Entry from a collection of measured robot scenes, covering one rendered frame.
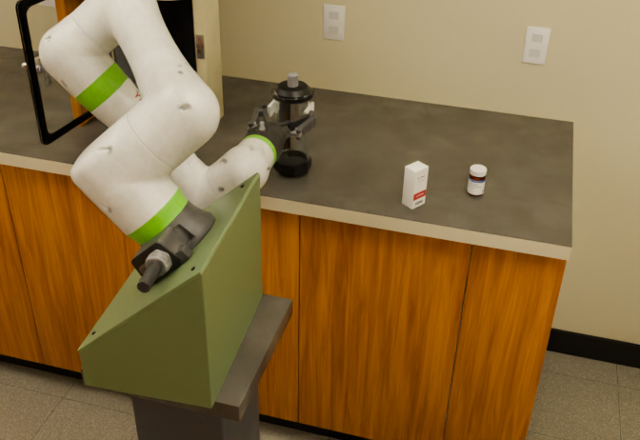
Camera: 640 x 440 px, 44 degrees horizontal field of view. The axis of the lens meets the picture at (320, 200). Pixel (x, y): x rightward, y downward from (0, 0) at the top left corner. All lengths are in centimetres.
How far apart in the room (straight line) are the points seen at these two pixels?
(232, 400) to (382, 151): 102
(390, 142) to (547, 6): 61
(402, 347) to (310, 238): 42
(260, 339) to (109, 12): 72
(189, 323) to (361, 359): 104
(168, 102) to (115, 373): 50
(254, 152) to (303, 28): 96
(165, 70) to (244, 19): 126
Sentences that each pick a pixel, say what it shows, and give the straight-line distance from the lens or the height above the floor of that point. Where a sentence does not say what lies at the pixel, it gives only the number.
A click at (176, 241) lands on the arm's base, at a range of 141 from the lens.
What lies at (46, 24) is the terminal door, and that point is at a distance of 220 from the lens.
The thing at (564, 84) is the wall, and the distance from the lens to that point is 256.
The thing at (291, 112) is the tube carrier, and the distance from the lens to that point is 202.
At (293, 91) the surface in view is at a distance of 200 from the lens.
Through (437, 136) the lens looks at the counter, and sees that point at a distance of 237.
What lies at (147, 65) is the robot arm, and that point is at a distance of 148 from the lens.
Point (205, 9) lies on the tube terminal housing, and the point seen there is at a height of 131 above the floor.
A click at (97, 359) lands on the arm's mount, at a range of 150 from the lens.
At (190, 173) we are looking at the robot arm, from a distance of 178.
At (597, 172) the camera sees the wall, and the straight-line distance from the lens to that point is 269.
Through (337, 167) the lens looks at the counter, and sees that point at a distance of 217.
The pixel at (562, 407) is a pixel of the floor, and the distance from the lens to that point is 291.
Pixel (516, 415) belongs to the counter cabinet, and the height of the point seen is 33.
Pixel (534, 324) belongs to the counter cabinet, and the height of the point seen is 67.
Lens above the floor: 201
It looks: 32 degrees down
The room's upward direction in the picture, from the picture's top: 1 degrees clockwise
